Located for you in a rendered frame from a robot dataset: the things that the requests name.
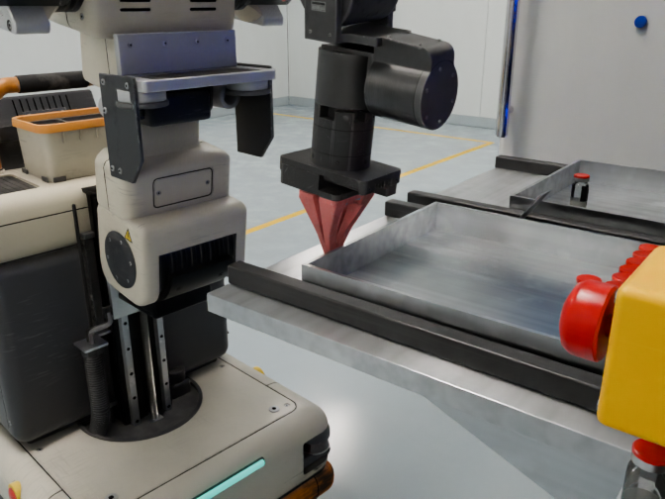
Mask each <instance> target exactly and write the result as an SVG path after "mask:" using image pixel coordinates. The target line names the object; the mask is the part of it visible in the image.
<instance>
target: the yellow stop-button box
mask: <svg viewBox="0 0 665 499"><path fill-rule="evenodd" d="M614 303H615V309H614V315H613V321H612V327H611V333H610V338H609V345H608V351H607V357H606V363H605V369H604V375H603V381H602V387H601V393H600V398H599V400H598V403H597V408H596V409H597V410H598V411H597V417H598V420H599V422H600V423H602V424H603V425H605V426H607V427H610V428H613V429H615V430H618V431H621V432H624V433H627V434H629V435H632V436H635V437H638V438H640V439H643V440H646V441H649V442H652V443H654V444H657V445H659V446H662V447H664V448H665V246H661V247H658V248H656V249H654V250H653V252H652V253H651V254H650V255H649V256H648V257H647V258H646V259H645V260H644V262H643V263H642V264H641V265H640V266H639V267H638V268H637V269H636V270H635V271H634V273H633V274H632V275H631V276H630V277H629V278H628V279H627V280H626V281H625V283H624V284H623V285H622V286H621V287H620V288H619V289H618V290H617V292H616V295H615V300H614Z"/></svg>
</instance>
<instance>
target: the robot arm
mask: <svg viewBox="0 0 665 499"><path fill-rule="evenodd" d="M68 1H69V0H0V6H64V5H65V4H66V5H67V3H68ZM300 1H301V3H302V5H303V7H304V9H305V39H309V40H314V41H319V42H325V43H329V44H322V46H321V47H319V52H318V66H317V80H316V94H315V109H314V123H313V136H312V147H311V148H308V149H304V150H297V151H293V152H289V153H285V154H281V155H280V169H281V181H280V182H281V183H283V184H286V185H289V186H292V187H295V188H298V189H299V198H300V200H301V202H302V204H303V206H304V208H305V210H306V212H307V214H308V216H309V218H310V220H311V222H312V224H313V226H314V228H315V230H316V232H317V234H318V237H319V240H320V243H321V246H322V249H323V251H324V253H326V252H328V251H330V250H334V249H336V248H339V247H341V246H343V244H344V242H345V240H346V238H347V236H348V234H349V232H350V230H351V228H352V226H353V225H354V223H355V222H356V220H357V219H358V218H359V216H360V215H361V213H362V212H363V210H364V209H365V207H366V206H367V205H368V203H369V202H370V200H371V199H372V197H373V196H374V194H378V195H382V196H385V197H389V196H391V195H394V194H396V190H397V183H399V182H400V175H401V168H399V167H396V166H393V165H389V164H385V163H382V162H378V161H375V160H371V151H372V142H373V133H374V124H375V116H376V117H380V118H384V119H388V120H392V121H396V122H400V123H404V124H408V125H412V126H416V127H420V128H424V129H428V130H432V131H433V130H437V129H439V128H440V127H441V126H442V125H443V124H444V123H445V122H446V121H447V119H448V118H449V116H450V114H451V112H452V110H453V107H454V104H455V101H456V96H457V90H458V76H457V71H456V68H455V66H454V49H453V46H452V45H451V44H450V43H448V42H445V41H442V40H441V39H438V40H437V39H433V38H429V37H426V36H422V35H418V34H414V33H411V30H404V29H398V28H393V12H395V11H396V5H397V3H398V0H300Z"/></svg>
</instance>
